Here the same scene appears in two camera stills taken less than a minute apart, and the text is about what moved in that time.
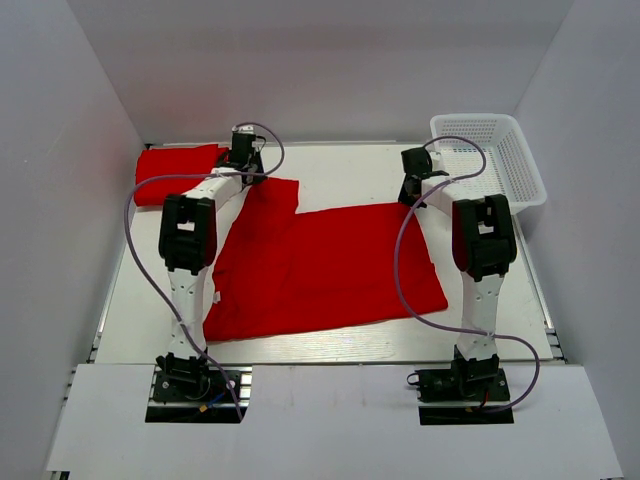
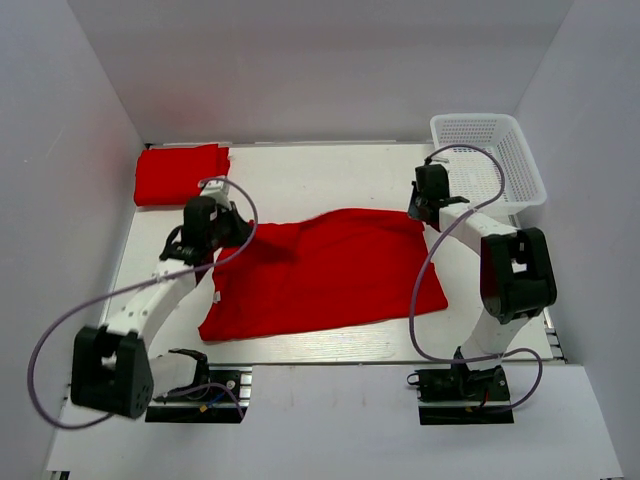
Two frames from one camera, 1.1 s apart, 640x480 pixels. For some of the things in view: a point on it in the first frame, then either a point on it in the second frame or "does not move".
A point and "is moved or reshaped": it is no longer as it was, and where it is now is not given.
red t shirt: [278, 271] is moved or reshaped
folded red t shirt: [171, 172] does not move
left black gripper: [257, 158] → [243, 230]
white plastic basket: [510, 169] does not move
